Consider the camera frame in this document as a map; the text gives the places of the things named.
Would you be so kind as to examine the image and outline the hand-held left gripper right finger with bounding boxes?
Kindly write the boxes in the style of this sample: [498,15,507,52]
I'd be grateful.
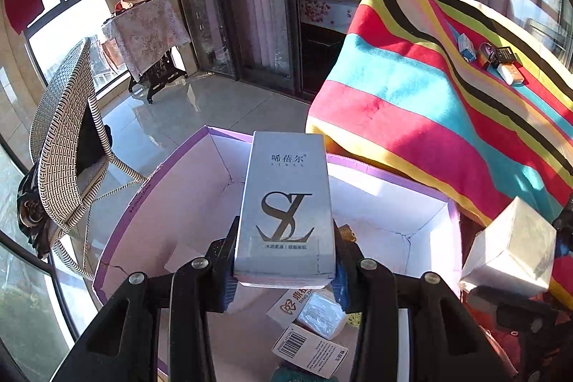
[333,221,506,382]

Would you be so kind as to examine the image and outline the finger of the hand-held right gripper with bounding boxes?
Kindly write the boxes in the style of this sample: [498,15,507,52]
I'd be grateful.
[466,286,560,337]
[552,195,573,248]

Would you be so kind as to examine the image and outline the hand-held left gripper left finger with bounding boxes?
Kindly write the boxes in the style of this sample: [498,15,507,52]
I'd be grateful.
[51,216,240,382]

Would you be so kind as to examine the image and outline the silver white tissue packet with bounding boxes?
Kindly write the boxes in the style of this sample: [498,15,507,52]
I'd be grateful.
[296,291,349,340]

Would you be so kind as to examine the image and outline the orange tissue pack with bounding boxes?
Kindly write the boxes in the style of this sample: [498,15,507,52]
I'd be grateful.
[337,222,357,244]

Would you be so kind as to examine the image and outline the small white box orange logo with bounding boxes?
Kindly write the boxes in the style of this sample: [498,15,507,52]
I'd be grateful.
[265,288,307,329]

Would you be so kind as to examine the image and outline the plain white box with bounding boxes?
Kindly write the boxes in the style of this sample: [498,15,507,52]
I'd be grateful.
[459,196,557,299]

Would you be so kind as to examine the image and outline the white barcode packet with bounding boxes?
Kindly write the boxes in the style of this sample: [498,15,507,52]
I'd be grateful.
[271,323,351,379]

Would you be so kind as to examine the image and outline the round green sponge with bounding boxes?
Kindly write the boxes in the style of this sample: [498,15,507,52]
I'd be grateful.
[268,365,314,382]

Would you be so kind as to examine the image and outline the large purple cardboard box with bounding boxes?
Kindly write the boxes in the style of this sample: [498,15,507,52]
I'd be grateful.
[92,125,463,382]

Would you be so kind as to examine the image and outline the white box with large monogram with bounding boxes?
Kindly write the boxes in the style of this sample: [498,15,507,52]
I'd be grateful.
[233,130,337,288]

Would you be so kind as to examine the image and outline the white and orange packet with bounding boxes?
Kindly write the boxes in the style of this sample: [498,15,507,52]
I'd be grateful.
[496,62,525,86]

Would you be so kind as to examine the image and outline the tall black box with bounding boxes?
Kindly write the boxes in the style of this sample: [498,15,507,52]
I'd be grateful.
[491,46,519,67]

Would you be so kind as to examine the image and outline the black garment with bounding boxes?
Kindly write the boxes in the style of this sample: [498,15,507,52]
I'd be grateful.
[74,113,112,177]

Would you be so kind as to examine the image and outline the blue and white box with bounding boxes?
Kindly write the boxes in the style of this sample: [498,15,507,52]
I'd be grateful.
[457,33,476,63]

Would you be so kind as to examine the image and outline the striped colourful blanket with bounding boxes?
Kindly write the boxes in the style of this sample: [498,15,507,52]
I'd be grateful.
[305,0,573,311]

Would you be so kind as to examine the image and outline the dark patterned bag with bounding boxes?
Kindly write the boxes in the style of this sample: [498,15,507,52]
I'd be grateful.
[17,167,52,260]

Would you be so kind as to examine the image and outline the woven wicker chair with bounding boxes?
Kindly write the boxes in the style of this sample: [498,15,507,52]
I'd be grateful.
[29,37,148,280]

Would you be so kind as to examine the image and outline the sliding glass door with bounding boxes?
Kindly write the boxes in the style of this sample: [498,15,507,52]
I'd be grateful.
[163,0,298,94]

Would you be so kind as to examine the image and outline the bed with floral sheet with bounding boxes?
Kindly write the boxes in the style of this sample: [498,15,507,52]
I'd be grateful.
[298,0,372,36]

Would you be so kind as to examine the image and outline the dark wooden table frame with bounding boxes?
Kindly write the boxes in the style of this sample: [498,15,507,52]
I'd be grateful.
[127,46,189,104]

